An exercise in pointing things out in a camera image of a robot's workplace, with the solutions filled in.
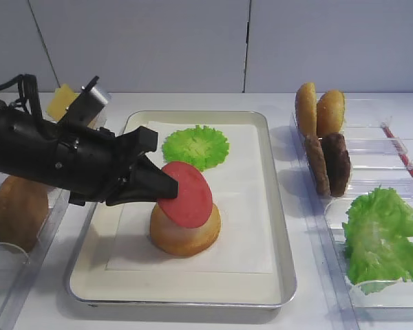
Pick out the white paper liner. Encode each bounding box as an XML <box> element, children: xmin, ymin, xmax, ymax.
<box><xmin>107</xmin><ymin>124</ymin><xmax>273</xmax><ymax>273</ymax></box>

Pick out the left standing bun half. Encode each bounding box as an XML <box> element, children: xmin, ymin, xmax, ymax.
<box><xmin>295</xmin><ymin>82</ymin><xmax>317</xmax><ymax>136</ymax></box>

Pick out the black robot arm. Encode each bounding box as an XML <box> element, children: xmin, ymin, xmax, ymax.
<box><xmin>0</xmin><ymin>105</ymin><xmax>178</xmax><ymax>206</ymax></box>

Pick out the large green lettuce leaf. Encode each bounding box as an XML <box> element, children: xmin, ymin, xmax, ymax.
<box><xmin>342</xmin><ymin>187</ymin><xmax>413</xmax><ymax>295</ymax></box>

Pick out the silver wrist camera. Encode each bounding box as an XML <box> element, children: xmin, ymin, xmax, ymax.
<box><xmin>59</xmin><ymin>76</ymin><xmax>112</xmax><ymax>127</ymax></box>

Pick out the right dark meat patty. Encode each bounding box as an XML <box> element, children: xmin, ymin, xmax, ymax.
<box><xmin>321</xmin><ymin>133</ymin><xmax>351</xmax><ymax>197</ymax></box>

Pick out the metal baking tray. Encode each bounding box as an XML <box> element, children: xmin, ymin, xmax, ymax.
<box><xmin>69</xmin><ymin>111</ymin><xmax>297</xmax><ymax>309</ymax></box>

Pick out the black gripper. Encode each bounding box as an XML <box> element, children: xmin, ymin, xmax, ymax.
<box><xmin>62</xmin><ymin>126</ymin><xmax>178</xmax><ymax>206</ymax></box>

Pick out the brown bun in left rack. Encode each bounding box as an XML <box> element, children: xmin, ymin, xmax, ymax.
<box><xmin>0</xmin><ymin>176</ymin><xmax>48</xmax><ymax>252</ymax></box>

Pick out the red white striped straw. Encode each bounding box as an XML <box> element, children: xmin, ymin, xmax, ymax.
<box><xmin>381</xmin><ymin>123</ymin><xmax>413</xmax><ymax>178</ymax></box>

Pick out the clear acrylic right rack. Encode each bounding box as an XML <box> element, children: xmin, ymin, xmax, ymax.
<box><xmin>289</xmin><ymin>99</ymin><xmax>413</xmax><ymax>329</ymax></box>

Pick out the yellow cheese slice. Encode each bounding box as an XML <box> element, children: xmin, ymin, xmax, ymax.
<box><xmin>47</xmin><ymin>84</ymin><xmax>81</xmax><ymax>122</ymax></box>

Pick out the clear acrylic left rack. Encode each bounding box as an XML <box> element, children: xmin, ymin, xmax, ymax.
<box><xmin>0</xmin><ymin>173</ymin><xmax>70</xmax><ymax>329</ymax></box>

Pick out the left brown meat patty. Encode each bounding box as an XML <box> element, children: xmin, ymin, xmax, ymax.
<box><xmin>304</xmin><ymin>135</ymin><xmax>330</xmax><ymax>197</ymax></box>

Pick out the right standing bun half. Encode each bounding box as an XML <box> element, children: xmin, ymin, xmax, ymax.
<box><xmin>317</xmin><ymin>89</ymin><xmax>345</xmax><ymax>138</ymax></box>

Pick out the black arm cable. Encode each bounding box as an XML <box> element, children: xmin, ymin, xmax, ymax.
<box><xmin>0</xmin><ymin>73</ymin><xmax>44</xmax><ymax>124</ymax></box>

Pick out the red tomato slice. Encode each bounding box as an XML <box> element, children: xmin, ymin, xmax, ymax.
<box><xmin>158</xmin><ymin>161</ymin><xmax>213</xmax><ymax>228</ymax></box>

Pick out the bun bottom on tray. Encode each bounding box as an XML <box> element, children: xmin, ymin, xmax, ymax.
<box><xmin>149</xmin><ymin>204</ymin><xmax>222</xmax><ymax>257</ymax></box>

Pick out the round green lettuce piece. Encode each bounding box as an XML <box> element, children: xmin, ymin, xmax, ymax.
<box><xmin>162</xmin><ymin>125</ymin><xmax>230</xmax><ymax>172</ymax></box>

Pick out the standing bun half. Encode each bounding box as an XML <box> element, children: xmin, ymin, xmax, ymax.
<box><xmin>317</xmin><ymin>89</ymin><xmax>345</xmax><ymax>138</ymax></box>
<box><xmin>295</xmin><ymin>82</ymin><xmax>317</xmax><ymax>136</ymax></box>

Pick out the clear acrylic rack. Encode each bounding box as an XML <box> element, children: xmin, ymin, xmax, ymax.
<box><xmin>289</xmin><ymin>99</ymin><xmax>413</xmax><ymax>329</ymax></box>
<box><xmin>0</xmin><ymin>173</ymin><xmax>70</xmax><ymax>329</ymax></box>

